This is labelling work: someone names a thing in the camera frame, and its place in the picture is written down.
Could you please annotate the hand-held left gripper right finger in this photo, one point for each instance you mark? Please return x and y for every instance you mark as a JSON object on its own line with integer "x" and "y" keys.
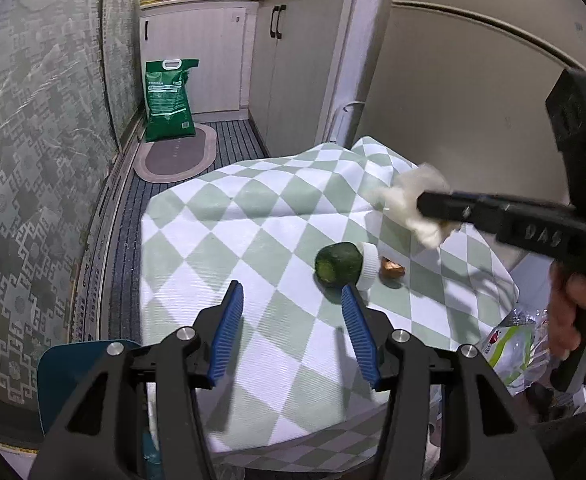
{"x": 360, "y": 340}

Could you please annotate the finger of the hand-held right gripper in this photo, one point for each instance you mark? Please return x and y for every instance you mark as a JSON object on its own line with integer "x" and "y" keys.
{"x": 453, "y": 207}

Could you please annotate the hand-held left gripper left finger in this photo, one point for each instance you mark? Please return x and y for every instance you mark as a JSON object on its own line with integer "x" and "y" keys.
{"x": 228, "y": 330}

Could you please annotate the white tissue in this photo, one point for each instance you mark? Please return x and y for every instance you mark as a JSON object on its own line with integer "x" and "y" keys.
{"x": 413, "y": 185}

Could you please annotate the clear plastic bag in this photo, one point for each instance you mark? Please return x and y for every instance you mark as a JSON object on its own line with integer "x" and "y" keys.
{"x": 513, "y": 355}

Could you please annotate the person's right hand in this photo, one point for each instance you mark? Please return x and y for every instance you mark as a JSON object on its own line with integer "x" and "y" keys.
{"x": 563, "y": 305}

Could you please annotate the white ribbed cap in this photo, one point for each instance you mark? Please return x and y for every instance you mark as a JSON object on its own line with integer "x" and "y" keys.
{"x": 369, "y": 265}

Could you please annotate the brown ginger piece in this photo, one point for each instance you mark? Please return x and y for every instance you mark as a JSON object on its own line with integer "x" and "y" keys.
{"x": 392, "y": 269}

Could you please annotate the dark green vegetable piece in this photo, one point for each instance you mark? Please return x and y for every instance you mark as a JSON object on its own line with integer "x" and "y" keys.
{"x": 340, "y": 260}

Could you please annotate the green white checkered tablecloth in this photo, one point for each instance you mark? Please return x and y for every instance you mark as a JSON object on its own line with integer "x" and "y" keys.
{"x": 273, "y": 240}

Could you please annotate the beige refrigerator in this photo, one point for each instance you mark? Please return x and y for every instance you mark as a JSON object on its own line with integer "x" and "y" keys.
{"x": 473, "y": 85}

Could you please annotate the dark striped floor mat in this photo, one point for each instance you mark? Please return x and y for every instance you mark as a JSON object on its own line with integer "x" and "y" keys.
{"x": 123, "y": 260}

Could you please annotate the teal chair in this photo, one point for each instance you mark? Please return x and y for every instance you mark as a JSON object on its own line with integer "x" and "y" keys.
{"x": 68, "y": 375}

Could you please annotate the grey oval floor mat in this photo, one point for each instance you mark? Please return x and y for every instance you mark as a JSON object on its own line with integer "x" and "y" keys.
{"x": 173, "y": 155}

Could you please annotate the white kitchen cabinet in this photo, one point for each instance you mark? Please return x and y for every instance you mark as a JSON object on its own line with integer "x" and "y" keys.
{"x": 198, "y": 60}
{"x": 313, "y": 70}

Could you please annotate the green rice bag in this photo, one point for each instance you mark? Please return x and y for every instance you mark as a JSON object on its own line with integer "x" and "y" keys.
{"x": 168, "y": 105}

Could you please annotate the patterned glass door panel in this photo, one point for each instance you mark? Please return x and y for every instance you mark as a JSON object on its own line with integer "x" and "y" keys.
{"x": 33, "y": 160}
{"x": 120, "y": 60}

